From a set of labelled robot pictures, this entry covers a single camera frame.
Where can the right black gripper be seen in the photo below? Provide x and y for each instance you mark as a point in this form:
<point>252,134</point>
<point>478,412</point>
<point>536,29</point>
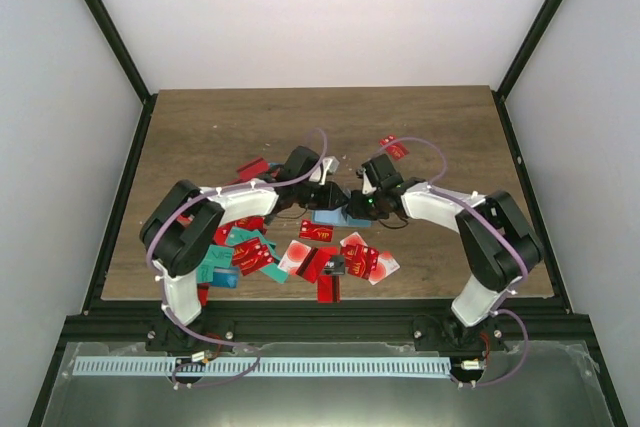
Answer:
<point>358,210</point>

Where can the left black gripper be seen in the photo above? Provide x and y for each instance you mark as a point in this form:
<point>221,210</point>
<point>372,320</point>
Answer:
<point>332,191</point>

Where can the teal leather card holder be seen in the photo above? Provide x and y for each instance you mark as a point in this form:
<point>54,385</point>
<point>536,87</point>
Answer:
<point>338,218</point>

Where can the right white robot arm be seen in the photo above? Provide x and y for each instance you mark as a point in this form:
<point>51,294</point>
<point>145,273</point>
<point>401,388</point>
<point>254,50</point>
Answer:
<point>500,244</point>

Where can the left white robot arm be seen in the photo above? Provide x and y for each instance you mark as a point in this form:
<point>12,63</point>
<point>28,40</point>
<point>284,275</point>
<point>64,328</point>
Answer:
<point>178,233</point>

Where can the red VIP card centre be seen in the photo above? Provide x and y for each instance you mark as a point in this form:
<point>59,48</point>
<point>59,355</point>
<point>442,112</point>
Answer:
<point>315,232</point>

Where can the red card far right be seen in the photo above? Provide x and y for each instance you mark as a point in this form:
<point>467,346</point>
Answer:
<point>393,147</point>

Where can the white red card right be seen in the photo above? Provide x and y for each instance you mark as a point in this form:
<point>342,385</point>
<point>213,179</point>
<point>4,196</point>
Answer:
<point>385,266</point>

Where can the red gold card right pile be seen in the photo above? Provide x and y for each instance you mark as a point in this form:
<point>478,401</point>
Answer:
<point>360,260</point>

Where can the red gold card pile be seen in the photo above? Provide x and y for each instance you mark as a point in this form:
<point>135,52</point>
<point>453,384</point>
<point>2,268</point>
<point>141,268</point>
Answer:
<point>360,260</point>
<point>252,255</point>

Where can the white red circle card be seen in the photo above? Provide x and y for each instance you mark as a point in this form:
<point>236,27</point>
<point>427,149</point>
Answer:
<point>293,257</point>

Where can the red card top pile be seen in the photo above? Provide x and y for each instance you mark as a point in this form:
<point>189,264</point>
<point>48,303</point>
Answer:
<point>252,169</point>

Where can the teal card with stripe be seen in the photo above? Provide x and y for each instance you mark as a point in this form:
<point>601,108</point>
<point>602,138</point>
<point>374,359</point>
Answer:
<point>272,270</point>

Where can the teal card front left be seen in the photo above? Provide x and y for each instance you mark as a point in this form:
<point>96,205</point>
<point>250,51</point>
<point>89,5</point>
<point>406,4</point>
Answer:
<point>216,257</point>

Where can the blue card front left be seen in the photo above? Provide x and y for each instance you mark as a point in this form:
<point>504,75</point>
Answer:
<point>225,278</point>

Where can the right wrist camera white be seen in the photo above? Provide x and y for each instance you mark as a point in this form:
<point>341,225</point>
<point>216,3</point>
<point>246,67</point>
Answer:
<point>367,187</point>

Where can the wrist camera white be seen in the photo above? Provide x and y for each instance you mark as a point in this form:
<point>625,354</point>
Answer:
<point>327,168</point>
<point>367,187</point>

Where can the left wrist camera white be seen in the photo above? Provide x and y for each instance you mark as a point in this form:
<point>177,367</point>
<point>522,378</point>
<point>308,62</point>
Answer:
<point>327,168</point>

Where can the light blue slotted cable duct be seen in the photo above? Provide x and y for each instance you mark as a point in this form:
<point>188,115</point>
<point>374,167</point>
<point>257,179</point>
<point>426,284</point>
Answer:
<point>401,367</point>

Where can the black frame post right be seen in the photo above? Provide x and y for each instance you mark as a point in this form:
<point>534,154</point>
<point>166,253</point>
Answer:
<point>533,37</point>

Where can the black frame post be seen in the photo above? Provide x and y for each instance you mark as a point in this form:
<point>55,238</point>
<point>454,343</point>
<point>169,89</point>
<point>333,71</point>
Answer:
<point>533,37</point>
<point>117,45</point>

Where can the black frame post left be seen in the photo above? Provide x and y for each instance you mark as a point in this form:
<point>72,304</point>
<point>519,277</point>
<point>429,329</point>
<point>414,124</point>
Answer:
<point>117,45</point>

